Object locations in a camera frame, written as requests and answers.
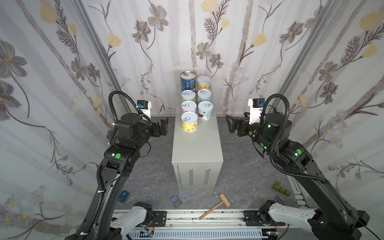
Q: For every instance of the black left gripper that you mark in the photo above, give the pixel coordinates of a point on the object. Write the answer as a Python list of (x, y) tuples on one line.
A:
[(156, 129)]

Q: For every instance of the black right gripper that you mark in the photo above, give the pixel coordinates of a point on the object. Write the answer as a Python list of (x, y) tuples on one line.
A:
[(244, 127)]

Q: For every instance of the yellow labelled white can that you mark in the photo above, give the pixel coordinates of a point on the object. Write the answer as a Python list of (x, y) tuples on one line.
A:
[(189, 122)]

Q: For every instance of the pink labelled white can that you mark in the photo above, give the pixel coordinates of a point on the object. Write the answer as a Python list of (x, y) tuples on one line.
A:
[(188, 106)]

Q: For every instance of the green labelled white can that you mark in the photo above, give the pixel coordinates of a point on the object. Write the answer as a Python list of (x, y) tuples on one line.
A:
[(188, 95)]

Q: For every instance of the teal labelled white can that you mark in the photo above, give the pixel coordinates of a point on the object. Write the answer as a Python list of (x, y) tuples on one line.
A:
[(204, 95)]

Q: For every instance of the orange can with plastic lid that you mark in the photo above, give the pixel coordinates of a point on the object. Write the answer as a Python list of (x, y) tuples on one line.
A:
[(203, 82)]

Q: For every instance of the blue labelled tin can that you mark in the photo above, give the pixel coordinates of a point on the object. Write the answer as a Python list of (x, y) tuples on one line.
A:
[(188, 81)]

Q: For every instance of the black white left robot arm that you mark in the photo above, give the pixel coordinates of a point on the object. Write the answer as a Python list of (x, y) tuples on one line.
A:
[(130, 133)]

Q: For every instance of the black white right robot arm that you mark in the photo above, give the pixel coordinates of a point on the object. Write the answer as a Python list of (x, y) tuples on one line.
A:
[(333, 218)]

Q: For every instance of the grey metal cabinet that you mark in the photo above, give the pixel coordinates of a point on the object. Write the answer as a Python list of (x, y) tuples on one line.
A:
[(197, 157)]

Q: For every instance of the green toy block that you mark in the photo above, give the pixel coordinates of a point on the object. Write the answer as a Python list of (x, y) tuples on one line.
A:
[(278, 188)]

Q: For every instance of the wooden mallet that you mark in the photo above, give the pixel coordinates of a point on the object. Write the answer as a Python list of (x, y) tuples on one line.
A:
[(224, 201)]

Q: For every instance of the small grey blue block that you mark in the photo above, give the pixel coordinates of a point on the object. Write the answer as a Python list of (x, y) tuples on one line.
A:
[(176, 201)]

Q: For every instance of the blue toy car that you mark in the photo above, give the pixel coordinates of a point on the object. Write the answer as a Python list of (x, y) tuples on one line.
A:
[(123, 196)]

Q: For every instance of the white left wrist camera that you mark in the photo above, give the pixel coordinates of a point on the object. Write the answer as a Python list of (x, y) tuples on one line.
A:
[(145, 106)]

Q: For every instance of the aluminium rail base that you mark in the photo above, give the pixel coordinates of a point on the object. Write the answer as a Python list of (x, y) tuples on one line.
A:
[(221, 224)]

